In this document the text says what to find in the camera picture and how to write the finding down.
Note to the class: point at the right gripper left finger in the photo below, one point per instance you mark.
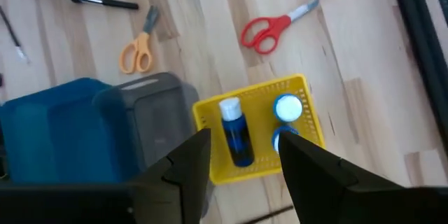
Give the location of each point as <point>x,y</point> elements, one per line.
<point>185,189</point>

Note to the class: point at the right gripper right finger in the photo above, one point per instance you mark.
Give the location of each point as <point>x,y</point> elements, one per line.
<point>325,189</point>

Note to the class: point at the thin black paintbrush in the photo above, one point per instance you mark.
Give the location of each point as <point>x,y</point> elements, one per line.
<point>269,214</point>

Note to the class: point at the blue paint bottle white cap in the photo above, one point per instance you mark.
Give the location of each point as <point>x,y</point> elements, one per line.
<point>276,140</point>
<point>287,108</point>
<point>238,136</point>

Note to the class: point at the black brush silver ferrule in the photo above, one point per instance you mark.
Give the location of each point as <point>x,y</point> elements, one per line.
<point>119,4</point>

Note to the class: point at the thin paintbrush white tip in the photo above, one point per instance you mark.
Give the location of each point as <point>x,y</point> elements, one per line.
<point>22,54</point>

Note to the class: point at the grey translucent plastic bin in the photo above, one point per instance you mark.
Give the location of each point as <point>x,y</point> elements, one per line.
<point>157,129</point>

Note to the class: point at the yellow perforated plastic basket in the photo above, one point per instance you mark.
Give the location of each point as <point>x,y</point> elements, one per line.
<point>260,112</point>

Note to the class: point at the blue plastic bin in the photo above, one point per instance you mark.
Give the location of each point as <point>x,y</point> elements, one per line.
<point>52,136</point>

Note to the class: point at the black aluminium table frame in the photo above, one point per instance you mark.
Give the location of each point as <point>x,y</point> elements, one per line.
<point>421,42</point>

